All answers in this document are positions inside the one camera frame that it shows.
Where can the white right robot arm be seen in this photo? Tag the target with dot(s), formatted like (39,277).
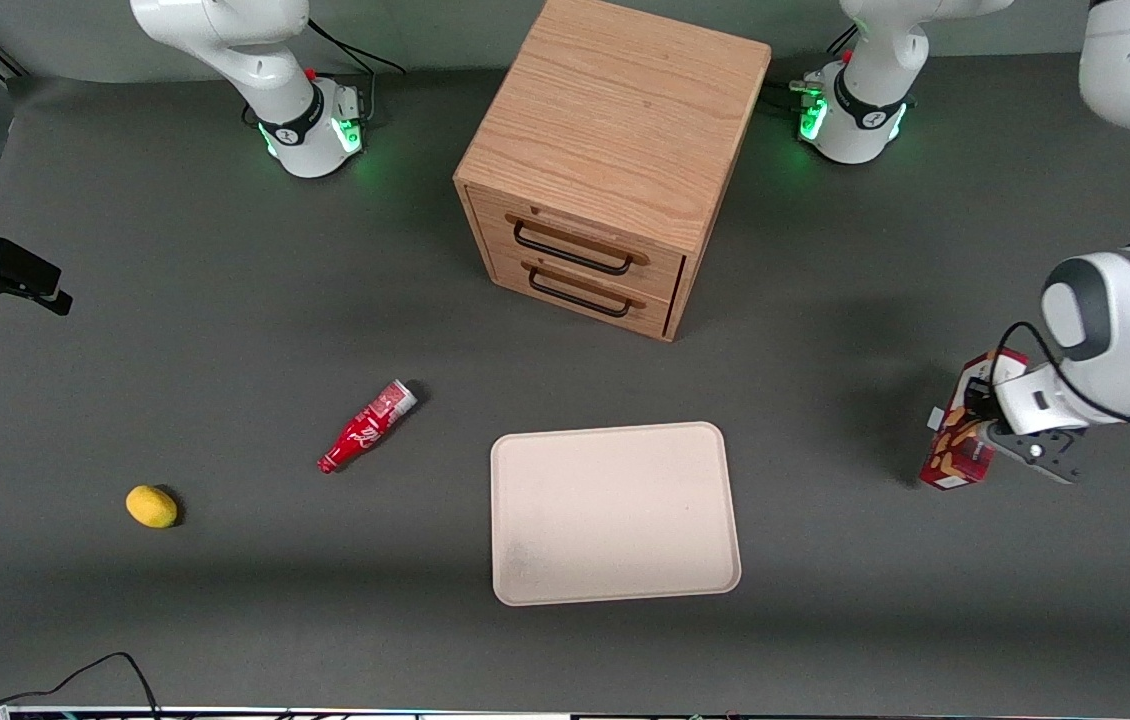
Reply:
(255,60)

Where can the yellow lemon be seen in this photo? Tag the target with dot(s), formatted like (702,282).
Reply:
(151,506)

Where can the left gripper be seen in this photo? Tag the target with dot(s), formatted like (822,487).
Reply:
(977,398)

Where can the wooden drawer front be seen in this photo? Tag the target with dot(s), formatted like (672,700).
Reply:
(665,270)
(653,312)

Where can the wooden drawer cabinet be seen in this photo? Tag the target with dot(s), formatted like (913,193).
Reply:
(615,110)

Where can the red cookie box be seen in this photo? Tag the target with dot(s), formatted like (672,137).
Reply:
(950,465)

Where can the red cola bottle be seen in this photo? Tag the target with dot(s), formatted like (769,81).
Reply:
(365,430)

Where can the beige rectangular tray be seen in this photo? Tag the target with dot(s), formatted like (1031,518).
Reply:
(605,510)

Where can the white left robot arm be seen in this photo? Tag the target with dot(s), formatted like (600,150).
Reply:
(1125,320)

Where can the small white paper tag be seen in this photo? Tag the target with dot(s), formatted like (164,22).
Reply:
(935,416)

